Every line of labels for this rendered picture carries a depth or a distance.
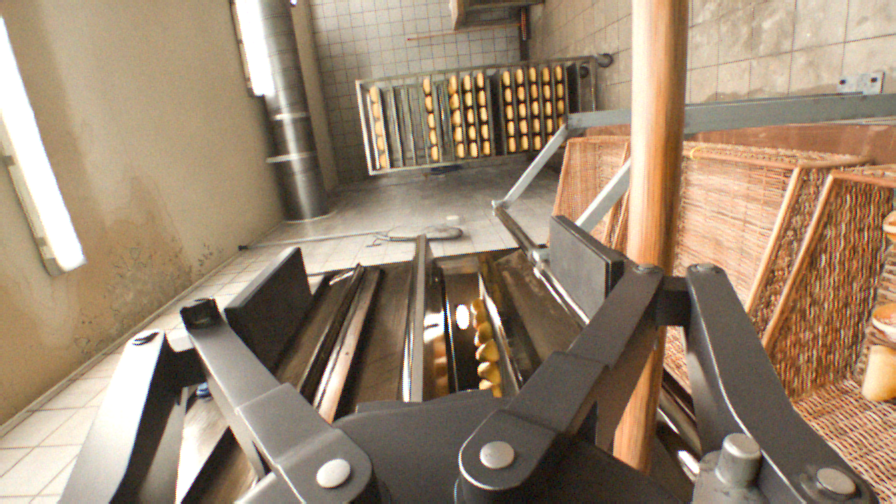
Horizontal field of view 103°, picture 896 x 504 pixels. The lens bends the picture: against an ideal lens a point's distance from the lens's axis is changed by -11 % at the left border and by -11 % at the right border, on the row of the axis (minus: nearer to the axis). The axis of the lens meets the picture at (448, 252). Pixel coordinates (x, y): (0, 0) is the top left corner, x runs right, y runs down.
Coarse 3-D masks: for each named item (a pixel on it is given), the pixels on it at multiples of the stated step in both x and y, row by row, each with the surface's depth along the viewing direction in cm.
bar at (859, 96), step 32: (800, 96) 107; (832, 96) 107; (864, 96) 61; (576, 128) 108; (704, 128) 62; (736, 128) 62; (544, 160) 111; (512, 192) 113; (608, 192) 65; (512, 224) 91; (544, 256) 68; (576, 320) 49; (672, 416) 31; (672, 448) 29
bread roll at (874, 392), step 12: (876, 348) 59; (888, 348) 58; (876, 360) 58; (888, 360) 57; (864, 372) 61; (876, 372) 58; (888, 372) 57; (864, 384) 60; (876, 384) 58; (888, 384) 57; (876, 396) 59; (888, 396) 58
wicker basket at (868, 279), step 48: (864, 192) 56; (816, 240) 58; (864, 240) 59; (816, 288) 61; (864, 288) 62; (768, 336) 63; (816, 336) 64; (864, 336) 65; (816, 384) 68; (864, 432) 58
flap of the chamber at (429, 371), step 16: (432, 256) 175; (432, 272) 155; (432, 288) 138; (416, 304) 110; (432, 304) 125; (416, 320) 101; (432, 320) 114; (416, 336) 93; (432, 336) 105; (416, 352) 87; (432, 352) 97; (416, 368) 81; (432, 368) 90; (416, 384) 76; (432, 384) 84; (448, 384) 105; (416, 400) 71
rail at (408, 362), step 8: (416, 240) 172; (416, 248) 161; (416, 256) 151; (416, 264) 142; (416, 272) 135; (416, 280) 128; (416, 288) 122; (416, 296) 116; (408, 320) 103; (408, 328) 99; (408, 336) 95; (408, 344) 91; (408, 352) 88; (408, 360) 85; (408, 368) 82; (408, 376) 79; (408, 384) 77; (408, 392) 74; (408, 400) 72
